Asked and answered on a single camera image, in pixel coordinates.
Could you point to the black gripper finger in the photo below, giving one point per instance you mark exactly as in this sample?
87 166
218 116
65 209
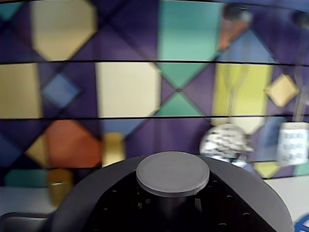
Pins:
224 212
120 212

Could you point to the gold toy faucet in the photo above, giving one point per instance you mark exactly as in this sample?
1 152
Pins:
113 149

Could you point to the silver patterned ball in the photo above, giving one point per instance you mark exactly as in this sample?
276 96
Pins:
225 142

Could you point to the white patterned cup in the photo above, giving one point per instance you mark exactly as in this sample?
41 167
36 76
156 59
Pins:
293 142

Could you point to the blue toy kitchen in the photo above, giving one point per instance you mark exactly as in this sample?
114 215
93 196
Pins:
128 89

